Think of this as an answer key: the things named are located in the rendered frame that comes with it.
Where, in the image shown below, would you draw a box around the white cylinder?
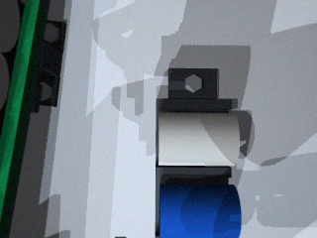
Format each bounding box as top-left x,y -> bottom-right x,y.
158,112 -> 240,166

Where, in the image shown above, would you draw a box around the blue cylinder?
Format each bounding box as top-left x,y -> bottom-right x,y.
159,184 -> 242,238

